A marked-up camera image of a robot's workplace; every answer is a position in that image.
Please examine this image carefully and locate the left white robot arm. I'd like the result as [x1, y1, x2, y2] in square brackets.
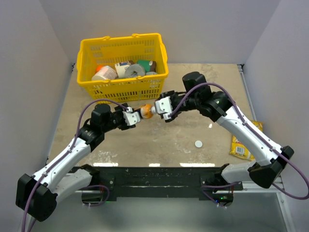
[15, 104, 140, 222]

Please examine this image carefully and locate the large white bottle cap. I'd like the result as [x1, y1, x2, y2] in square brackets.
[195, 140, 203, 148]

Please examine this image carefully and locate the white bottle orange cap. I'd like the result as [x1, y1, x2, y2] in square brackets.
[91, 66, 118, 81]

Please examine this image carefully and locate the grey tape roll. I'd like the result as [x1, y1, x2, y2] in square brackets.
[125, 64, 146, 78]

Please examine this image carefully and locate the green packet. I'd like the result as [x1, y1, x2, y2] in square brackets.
[137, 60, 153, 73]

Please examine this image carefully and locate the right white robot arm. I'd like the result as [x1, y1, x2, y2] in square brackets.
[154, 72, 294, 190]

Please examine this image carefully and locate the brown packet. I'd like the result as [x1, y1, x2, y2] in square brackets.
[149, 60, 156, 72]

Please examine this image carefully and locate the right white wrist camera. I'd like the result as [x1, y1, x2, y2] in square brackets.
[154, 96, 173, 121]

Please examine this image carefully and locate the orange drink bottle blue label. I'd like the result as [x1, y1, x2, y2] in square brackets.
[133, 104, 154, 119]

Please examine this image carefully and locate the yellow plastic shopping basket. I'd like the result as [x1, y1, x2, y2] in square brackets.
[76, 33, 169, 102]

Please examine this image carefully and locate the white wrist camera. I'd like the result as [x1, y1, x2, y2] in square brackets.
[123, 107, 141, 126]
[154, 96, 173, 121]

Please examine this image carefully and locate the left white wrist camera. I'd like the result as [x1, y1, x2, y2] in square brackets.
[123, 107, 141, 126]

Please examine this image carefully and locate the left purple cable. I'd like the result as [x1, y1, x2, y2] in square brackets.
[21, 99, 130, 232]

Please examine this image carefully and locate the yellow snack bag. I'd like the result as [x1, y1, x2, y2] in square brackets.
[229, 135, 255, 161]

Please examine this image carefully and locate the white labelled carton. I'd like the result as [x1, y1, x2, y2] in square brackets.
[114, 60, 135, 78]

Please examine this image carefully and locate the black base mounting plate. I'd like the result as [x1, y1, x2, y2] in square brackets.
[69, 164, 243, 206]

